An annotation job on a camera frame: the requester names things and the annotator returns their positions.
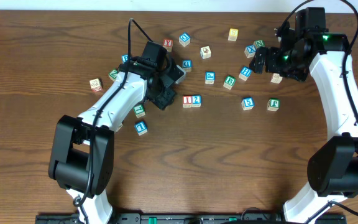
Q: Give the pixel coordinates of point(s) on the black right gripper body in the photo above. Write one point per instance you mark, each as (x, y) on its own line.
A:
(281, 62)

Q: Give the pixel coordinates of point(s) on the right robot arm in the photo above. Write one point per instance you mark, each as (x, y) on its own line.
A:
(333, 170)

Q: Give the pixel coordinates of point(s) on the blue d wooden block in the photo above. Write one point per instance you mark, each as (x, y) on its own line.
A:
(187, 65)
(184, 39)

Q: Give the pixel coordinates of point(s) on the green J wooden block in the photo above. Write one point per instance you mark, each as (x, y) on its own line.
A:
(273, 104)

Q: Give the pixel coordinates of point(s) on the blue P left wooden block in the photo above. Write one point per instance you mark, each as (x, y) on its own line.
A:
(125, 58)

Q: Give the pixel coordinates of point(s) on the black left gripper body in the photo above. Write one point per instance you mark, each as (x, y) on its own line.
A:
(161, 95)

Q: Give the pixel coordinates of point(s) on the green N wooden block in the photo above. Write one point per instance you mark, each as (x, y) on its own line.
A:
(259, 43)

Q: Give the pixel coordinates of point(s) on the blue p wooden block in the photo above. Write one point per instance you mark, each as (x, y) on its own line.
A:
(210, 78)
(125, 58)

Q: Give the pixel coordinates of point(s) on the green L wooden block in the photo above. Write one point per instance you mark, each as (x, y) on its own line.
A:
(139, 111)

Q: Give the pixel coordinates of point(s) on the yellow far wooden block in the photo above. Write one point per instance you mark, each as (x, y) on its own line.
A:
(233, 34)

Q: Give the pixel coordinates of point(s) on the blue D far wooden block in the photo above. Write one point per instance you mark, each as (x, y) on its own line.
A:
(184, 39)

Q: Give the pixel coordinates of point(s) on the blue X wooden block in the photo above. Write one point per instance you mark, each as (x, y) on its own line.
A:
(250, 51)

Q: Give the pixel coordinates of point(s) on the blue H wooden block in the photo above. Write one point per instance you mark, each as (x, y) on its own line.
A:
(245, 73)

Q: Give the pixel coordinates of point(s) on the blue T wooden block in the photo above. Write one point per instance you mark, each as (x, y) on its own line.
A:
(141, 128)

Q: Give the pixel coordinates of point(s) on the blue D centre wooden block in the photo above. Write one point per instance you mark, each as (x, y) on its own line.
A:
(187, 65)

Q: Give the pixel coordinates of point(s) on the blue 5 wooden block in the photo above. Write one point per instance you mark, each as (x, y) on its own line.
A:
(247, 103)

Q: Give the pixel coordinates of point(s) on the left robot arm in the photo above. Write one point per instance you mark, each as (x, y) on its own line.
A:
(83, 147)

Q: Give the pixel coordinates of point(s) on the green B wooden block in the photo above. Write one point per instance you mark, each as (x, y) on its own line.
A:
(229, 82)

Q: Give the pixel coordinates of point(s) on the plain picture wooden block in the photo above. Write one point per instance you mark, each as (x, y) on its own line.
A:
(205, 52)

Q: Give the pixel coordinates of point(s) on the blue 2 wooden block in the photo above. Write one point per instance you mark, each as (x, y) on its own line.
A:
(196, 101)

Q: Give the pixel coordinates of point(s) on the plain animal wooden block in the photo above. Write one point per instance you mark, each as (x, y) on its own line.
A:
(276, 78)

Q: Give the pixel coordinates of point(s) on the green Z wooden block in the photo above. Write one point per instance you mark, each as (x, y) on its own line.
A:
(113, 74)

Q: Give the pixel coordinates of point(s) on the red Y wooden block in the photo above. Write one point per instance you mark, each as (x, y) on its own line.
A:
(168, 44)

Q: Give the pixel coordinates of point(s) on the red I wooden block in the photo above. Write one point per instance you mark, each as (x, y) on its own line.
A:
(187, 101)

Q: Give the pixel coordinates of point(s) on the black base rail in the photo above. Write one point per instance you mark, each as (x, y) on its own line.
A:
(135, 218)

